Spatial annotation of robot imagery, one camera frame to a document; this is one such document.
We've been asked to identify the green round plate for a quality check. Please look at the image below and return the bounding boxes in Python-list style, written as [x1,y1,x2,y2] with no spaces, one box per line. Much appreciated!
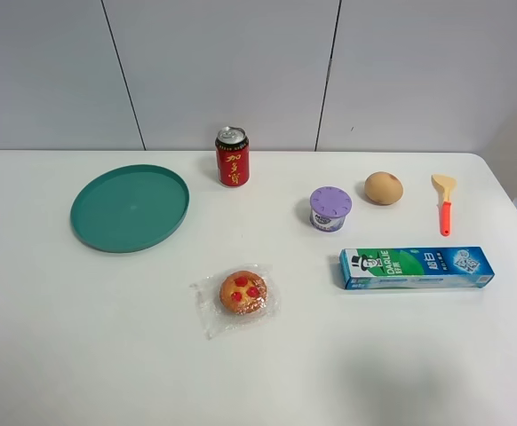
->
[69,164,190,254]

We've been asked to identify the spatula with orange handle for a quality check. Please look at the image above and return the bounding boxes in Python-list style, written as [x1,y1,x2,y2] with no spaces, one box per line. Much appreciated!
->
[432,174,457,237]

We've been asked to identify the wrapped fruit tart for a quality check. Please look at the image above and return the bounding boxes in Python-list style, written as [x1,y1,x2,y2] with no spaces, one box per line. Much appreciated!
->
[190,264,280,339]

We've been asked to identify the Darlie toothpaste box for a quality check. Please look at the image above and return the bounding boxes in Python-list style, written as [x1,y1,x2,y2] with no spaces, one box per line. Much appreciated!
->
[339,247,495,290]

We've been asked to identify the purple lidded yogurt cup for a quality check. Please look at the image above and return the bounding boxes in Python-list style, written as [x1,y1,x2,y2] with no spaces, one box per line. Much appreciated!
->
[309,186,352,233]

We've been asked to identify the red drink can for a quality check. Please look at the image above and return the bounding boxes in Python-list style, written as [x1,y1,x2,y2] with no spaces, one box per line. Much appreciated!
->
[215,126,250,187]

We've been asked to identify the brown egg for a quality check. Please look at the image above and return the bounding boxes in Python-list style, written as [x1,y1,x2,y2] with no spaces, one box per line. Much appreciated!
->
[364,171,404,205]

